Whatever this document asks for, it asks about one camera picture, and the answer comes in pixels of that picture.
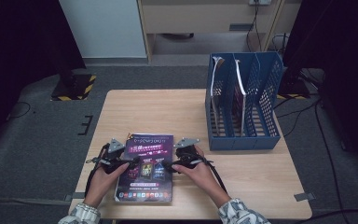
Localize black and grey magazine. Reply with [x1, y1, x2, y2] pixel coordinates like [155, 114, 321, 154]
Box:
[210, 55, 227, 138]

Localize long black floor cable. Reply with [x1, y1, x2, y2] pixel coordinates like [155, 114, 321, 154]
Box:
[314, 99, 344, 217]

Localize hand-held gripper cable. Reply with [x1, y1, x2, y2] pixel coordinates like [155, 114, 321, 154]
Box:
[84, 143, 110, 198]
[199, 157, 228, 194]

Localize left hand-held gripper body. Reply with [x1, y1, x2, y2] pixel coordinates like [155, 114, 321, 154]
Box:
[99, 137, 131, 175]

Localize black curtain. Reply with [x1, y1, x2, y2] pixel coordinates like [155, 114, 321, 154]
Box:
[282, 0, 358, 180]
[0, 0, 86, 162]

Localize white cabinet panel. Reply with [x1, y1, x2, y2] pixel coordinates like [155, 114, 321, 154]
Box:
[56, 0, 147, 60]

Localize white power socket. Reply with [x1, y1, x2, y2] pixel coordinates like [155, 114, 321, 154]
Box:
[249, 0, 272, 7]

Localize black floor tape mark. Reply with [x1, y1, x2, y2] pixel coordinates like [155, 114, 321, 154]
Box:
[77, 115, 93, 136]

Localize left hand-held gripper cable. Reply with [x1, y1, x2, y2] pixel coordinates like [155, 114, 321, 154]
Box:
[84, 143, 110, 198]

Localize blue file rack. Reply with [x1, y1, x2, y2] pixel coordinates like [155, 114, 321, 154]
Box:
[204, 50, 285, 151]

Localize person's left hand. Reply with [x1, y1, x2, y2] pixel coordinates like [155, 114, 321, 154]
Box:
[84, 162, 131, 209]

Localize beige wooden desk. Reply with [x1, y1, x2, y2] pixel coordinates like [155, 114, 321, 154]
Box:
[136, 0, 303, 64]

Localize black power cable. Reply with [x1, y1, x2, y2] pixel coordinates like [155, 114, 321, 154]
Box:
[246, 3, 263, 52]

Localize purple and blue magazine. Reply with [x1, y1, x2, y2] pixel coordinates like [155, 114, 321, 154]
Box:
[114, 133, 175, 203]
[231, 59, 249, 138]

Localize thin looped floor cable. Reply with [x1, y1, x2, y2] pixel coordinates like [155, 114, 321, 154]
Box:
[7, 101, 32, 121]

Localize grey tape strip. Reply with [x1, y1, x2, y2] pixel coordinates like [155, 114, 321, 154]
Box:
[293, 191, 316, 203]
[64, 191, 87, 202]

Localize person's right hand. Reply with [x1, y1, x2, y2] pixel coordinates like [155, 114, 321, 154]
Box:
[171, 145, 231, 208]

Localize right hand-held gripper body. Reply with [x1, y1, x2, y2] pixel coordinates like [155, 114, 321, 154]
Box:
[173, 137, 205, 171]

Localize right hand-held gripper cable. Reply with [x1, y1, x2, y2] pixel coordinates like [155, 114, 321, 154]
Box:
[199, 157, 228, 194]

